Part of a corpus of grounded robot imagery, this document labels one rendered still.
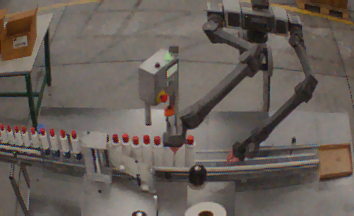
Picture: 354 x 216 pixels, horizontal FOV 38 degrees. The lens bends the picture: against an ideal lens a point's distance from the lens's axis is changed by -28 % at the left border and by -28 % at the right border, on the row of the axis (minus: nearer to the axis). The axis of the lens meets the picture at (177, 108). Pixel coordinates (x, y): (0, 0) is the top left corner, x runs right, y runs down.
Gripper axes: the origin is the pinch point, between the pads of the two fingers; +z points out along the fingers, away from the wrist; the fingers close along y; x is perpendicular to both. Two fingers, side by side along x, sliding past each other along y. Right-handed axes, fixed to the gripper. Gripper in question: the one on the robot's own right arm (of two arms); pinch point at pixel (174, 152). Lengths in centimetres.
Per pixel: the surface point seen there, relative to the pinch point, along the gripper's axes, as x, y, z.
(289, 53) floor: 233, 102, 115
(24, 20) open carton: 156, -129, 19
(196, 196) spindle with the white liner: -12.9, 10.5, 18.5
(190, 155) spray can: 17.6, 7.3, 20.2
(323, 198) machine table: -13, 91, 36
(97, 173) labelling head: 5.5, -39.7, 25.1
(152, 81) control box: 18.8, -9.9, -24.0
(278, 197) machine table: -5, 58, 36
